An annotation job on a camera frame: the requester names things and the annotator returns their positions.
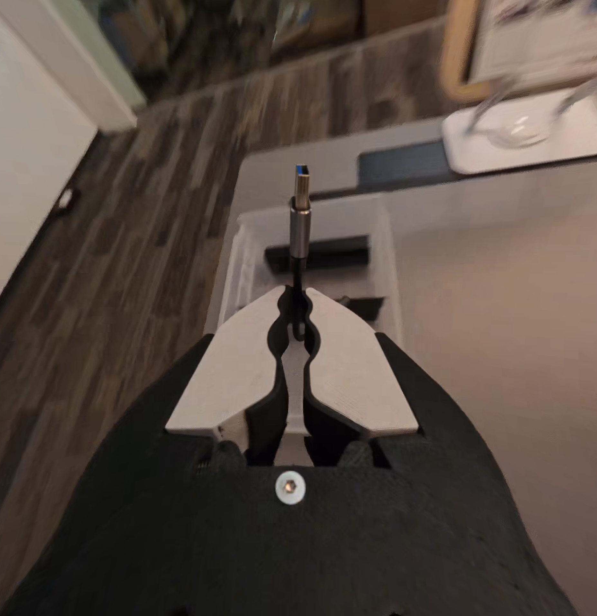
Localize instruction poster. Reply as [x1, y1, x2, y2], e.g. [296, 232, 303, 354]
[467, 0, 597, 94]

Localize dark desk cable flap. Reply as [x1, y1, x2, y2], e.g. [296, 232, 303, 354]
[357, 141, 450, 192]

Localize white poster stand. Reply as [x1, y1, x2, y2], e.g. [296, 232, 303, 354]
[442, 77, 597, 175]

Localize black cable with USB plug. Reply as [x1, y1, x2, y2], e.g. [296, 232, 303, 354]
[289, 164, 312, 343]

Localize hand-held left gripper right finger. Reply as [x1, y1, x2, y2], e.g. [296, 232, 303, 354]
[302, 287, 420, 466]

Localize clear plastic box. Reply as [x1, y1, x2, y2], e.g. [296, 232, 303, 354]
[204, 195, 406, 338]

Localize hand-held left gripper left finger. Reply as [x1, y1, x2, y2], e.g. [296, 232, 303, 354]
[165, 285, 290, 466]

